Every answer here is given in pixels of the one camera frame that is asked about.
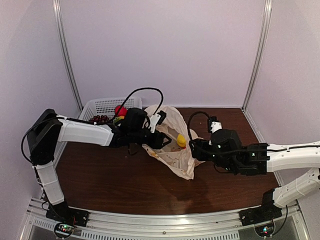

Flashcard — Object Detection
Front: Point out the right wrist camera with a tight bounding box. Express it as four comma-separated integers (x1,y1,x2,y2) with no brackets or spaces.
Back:
207,116,223,134

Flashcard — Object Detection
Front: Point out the left aluminium corner post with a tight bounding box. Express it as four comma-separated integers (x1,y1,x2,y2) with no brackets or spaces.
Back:
52,0,84,112

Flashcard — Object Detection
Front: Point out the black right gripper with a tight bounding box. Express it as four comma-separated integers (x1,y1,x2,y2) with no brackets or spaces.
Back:
189,138,237,173

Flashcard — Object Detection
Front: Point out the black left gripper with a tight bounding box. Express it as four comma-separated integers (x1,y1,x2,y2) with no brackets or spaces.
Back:
129,128,172,149

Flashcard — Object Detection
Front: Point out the aluminium corner post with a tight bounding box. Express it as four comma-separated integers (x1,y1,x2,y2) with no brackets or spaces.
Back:
241,0,273,112
52,0,84,112

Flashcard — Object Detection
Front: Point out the circuit board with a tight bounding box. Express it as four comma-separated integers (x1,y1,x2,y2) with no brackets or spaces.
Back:
254,223,275,238
53,222,75,238

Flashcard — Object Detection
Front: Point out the black camera cable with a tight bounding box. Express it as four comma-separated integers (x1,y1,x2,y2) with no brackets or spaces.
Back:
187,111,271,175
107,87,164,126

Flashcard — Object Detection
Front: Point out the dark red grape bunch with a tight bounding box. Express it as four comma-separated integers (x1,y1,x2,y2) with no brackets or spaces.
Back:
89,115,110,125

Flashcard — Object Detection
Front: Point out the aluminium front rail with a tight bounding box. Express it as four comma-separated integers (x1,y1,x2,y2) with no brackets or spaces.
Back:
17,198,311,240

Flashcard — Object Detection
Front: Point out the banana print plastic bag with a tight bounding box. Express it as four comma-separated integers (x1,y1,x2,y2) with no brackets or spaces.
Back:
142,105,203,180

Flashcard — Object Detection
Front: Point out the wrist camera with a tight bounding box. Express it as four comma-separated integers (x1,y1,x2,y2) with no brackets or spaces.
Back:
207,116,223,134
148,110,167,133

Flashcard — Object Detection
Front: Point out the left black camera cable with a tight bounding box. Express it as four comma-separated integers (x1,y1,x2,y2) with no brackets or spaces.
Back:
107,87,164,126

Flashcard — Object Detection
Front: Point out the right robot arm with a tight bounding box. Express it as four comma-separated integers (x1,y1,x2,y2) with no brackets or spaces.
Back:
189,129,320,221

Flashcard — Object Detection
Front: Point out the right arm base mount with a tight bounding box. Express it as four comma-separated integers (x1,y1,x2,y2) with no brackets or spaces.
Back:
238,204,282,226

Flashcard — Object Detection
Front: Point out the red apple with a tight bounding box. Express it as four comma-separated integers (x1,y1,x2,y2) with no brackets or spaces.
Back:
114,105,128,117

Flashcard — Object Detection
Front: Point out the green yellow mango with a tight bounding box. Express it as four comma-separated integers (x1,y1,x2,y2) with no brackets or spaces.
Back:
113,115,125,124

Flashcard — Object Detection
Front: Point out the yellow lemon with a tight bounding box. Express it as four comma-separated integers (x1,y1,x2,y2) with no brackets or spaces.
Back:
176,134,187,149

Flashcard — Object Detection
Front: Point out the right aluminium corner post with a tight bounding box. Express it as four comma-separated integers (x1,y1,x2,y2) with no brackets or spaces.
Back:
241,0,273,112

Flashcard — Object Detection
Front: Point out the left circuit board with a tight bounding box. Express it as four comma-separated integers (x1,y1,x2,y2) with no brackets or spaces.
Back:
53,222,75,238

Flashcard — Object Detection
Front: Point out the right circuit board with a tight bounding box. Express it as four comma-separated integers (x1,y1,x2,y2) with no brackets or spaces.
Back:
254,223,275,238

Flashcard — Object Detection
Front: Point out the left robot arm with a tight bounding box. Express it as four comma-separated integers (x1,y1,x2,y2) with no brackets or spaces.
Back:
21,107,172,222

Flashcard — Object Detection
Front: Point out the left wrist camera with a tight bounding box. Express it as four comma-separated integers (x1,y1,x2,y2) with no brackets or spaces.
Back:
148,110,167,133

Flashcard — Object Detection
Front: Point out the right black camera cable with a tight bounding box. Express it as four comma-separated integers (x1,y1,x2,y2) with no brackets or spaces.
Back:
187,111,271,175

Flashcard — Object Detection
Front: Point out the white perforated plastic basket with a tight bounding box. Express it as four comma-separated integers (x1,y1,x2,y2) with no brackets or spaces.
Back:
78,96,142,121

